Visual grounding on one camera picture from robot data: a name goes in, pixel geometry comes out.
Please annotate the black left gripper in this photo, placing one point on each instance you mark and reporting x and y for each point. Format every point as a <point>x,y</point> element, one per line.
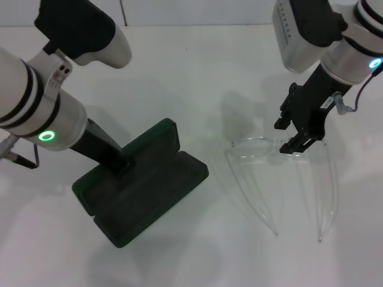
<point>98,146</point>

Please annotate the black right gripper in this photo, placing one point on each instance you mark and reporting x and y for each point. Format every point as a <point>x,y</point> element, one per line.
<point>314,101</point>

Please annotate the green glasses case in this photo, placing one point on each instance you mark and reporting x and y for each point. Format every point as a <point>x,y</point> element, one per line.
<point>143,191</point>

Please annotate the clear plastic glasses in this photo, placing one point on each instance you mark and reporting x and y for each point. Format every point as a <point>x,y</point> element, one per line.
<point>254,146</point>

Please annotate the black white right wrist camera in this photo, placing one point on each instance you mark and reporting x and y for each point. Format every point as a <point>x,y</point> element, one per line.
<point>299,33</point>

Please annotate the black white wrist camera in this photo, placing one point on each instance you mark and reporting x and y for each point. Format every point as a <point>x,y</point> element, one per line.
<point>299,33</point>
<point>89,33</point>

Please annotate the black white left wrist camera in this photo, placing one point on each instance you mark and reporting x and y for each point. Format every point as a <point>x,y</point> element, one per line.
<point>89,33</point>

